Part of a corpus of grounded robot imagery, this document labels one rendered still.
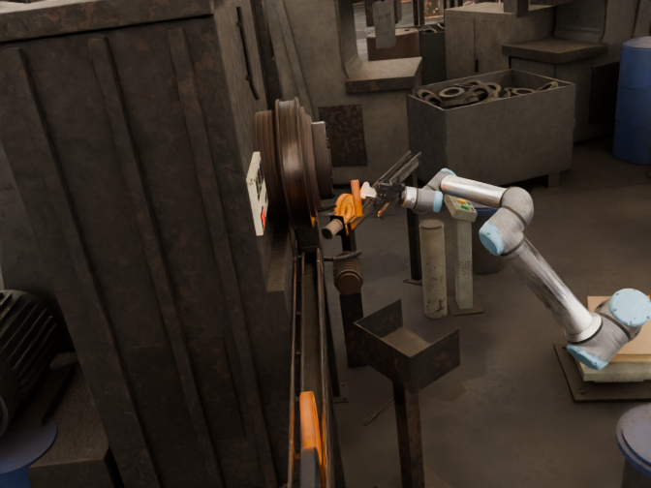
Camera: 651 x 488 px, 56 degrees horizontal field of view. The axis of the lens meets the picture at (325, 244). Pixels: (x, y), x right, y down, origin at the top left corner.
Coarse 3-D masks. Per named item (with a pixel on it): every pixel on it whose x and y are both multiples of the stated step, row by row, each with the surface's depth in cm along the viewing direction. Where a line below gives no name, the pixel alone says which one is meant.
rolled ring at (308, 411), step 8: (304, 392) 161; (312, 392) 161; (304, 400) 156; (312, 400) 156; (304, 408) 154; (312, 408) 154; (304, 416) 153; (312, 416) 152; (304, 424) 152; (312, 424) 152; (304, 432) 151; (312, 432) 151; (304, 440) 151; (312, 440) 151; (320, 440) 167; (320, 448) 162; (320, 456) 157; (320, 464) 156
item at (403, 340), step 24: (384, 312) 204; (360, 336) 196; (384, 336) 207; (408, 336) 206; (456, 336) 188; (384, 360) 189; (408, 360) 178; (432, 360) 184; (456, 360) 191; (408, 384) 183; (408, 408) 204; (408, 432) 208; (408, 456) 214; (384, 480) 229; (408, 480) 220; (432, 480) 226
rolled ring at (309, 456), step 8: (304, 448) 145; (312, 448) 144; (304, 456) 141; (312, 456) 141; (304, 464) 139; (312, 464) 139; (304, 472) 137; (312, 472) 137; (320, 472) 151; (304, 480) 136; (312, 480) 136; (320, 480) 150
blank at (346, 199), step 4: (340, 196) 281; (344, 196) 280; (348, 196) 281; (352, 196) 284; (340, 200) 278; (344, 200) 279; (348, 200) 282; (352, 200) 285; (340, 204) 277; (344, 204) 279; (348, 204) 286; (352, 204) 285; (336, 208) 278; (340, 208) 277; (344, 208) 280; (348, 208) 287; (352, 208) 286; (336, 212) 278; (340, 212) 278; (344, 212) 280; (348, 212) 287; (352, 212) 286; (344, 216) 281; (348, 216) 286; (344, 220) 281; (352, 220) 287
